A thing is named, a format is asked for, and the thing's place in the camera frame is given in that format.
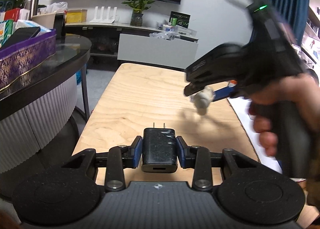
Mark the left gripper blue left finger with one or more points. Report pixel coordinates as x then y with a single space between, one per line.
136 151

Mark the person's right hand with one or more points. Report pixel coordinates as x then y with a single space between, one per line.
302 90

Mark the black green display box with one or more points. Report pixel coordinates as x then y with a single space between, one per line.
179 19

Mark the black wall charger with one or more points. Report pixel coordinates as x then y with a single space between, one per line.
159 153

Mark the white TV console cabinet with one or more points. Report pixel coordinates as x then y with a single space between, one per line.
127 43

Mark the blue plastic floor bag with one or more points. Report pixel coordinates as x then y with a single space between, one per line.
79 75

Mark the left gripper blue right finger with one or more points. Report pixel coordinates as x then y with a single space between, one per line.
183 153

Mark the white plastic bag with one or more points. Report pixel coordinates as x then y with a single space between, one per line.
58 7

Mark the clear repellent refill bottle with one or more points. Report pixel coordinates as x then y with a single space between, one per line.
202 100

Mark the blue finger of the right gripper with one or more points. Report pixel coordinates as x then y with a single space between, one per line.
224 92
193 88

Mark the potted green plant glass vase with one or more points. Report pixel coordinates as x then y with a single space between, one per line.
138 7

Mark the yellow cardboard box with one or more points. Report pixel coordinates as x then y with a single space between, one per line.
76 16

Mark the clear plastic bag on console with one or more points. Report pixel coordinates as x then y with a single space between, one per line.
165 35

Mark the orange white cardboard box tray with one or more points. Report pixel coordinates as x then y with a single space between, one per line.
294 145

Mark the white wifi router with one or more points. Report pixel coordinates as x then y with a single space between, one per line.
105 17

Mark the purple patterned gift box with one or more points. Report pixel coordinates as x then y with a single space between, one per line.
22 57

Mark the black glass round side table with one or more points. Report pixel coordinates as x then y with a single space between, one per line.
37 125

